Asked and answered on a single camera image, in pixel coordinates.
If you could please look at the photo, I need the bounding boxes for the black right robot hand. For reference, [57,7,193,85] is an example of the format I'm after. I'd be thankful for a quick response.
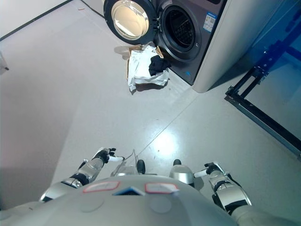
[193,161,224,179]

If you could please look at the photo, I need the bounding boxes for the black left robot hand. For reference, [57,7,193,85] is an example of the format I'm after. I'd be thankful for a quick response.
[95,147,126,164]

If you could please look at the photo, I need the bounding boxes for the black garment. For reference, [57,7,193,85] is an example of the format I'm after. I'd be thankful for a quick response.
[148,55,171,77]

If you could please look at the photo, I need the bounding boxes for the round washing machine door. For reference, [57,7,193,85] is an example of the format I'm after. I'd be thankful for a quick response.
[103,0,163,46]

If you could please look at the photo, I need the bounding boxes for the silver right robot leg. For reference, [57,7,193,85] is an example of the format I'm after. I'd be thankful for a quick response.
[169,159,196,187]

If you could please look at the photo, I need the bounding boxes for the silver robot legs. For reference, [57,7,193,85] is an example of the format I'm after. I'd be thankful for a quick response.
[110,159,147,178]

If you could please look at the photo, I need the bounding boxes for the grey robot torso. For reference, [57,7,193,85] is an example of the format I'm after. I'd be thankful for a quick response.
[0,174,241,226]

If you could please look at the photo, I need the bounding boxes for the white cloth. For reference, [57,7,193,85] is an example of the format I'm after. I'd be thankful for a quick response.
[127,42,170,93]

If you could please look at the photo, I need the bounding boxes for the white energy label sticker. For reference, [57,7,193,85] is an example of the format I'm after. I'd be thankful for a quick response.
[204,12,217,32]

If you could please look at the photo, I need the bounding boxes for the thin grey cable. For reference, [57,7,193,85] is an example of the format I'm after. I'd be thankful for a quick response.
[123,148,140,175]

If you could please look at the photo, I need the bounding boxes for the black metal frame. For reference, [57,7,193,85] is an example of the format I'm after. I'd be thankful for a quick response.
[224,39,301,163]

